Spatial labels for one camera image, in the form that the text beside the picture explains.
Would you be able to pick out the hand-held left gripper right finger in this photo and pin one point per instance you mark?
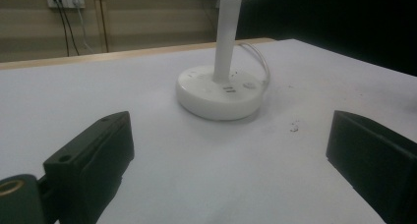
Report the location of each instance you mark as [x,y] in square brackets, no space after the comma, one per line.
[377,158]

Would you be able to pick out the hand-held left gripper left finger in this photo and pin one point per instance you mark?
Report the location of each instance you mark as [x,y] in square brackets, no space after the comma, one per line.
[91,161]

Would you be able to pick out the white round lamp base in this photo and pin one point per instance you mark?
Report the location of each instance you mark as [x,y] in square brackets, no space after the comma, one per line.
[223,86]

